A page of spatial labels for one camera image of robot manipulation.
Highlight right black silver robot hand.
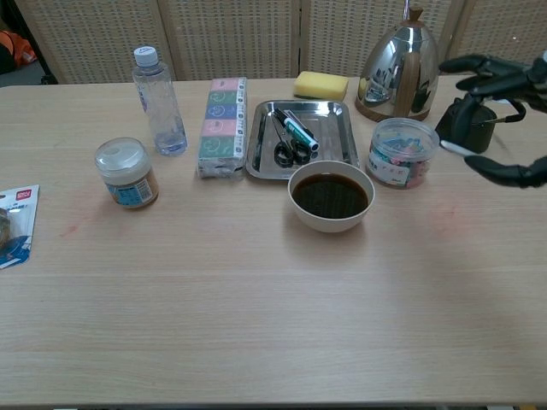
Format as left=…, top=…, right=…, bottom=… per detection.
left=438, top=50, right=547, bottom=189

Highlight white plastic spoon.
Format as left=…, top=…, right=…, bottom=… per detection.
left=439, top=139, right=478, bottom=157

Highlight white bowl of dark liquid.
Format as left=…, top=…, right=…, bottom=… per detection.
left=287, top=160, right=376, bottom=234

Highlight small black teapot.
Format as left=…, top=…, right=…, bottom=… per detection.
left=434, top=93, right=527, bottom=155

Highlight steel gooseneck kettle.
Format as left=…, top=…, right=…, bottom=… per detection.
left=355, top=0, right=441, bottom=122

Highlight clear jar of binder clips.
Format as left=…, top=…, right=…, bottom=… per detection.
left=365, top=117, right=441, bottom=190

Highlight stainless steel tray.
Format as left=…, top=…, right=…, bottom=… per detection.
left=245, top=100, right=361, bottom=181

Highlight yellow sponge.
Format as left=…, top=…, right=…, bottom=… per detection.
left=292, top=71, right=349, bottom=102

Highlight teal and white marker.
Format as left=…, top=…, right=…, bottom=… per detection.
left=273, top=108, right=321, bottom=153

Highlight woven folding screen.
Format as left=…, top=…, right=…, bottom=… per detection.
left=15, top=0, right=547, bottom=86

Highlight colourful tissue pack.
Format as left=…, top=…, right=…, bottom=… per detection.
left=196, top=77, right=249, bottom=179

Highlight clear plastic water bottle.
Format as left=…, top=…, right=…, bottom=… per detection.
left=132, top=45, right=189, bottom=157

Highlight small jar white lid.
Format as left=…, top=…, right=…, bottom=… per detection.
left=94, top=137, right=160, bottom=211

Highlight orange black bag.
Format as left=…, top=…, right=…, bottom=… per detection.
left=0, top=29, right=38, bottom=76

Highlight blue hook blister package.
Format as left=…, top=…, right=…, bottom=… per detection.
left=0, top=184, right=40, bottom=270

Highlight black handled scissors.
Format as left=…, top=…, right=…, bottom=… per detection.
left=269, top=111, right=312, bottom=167

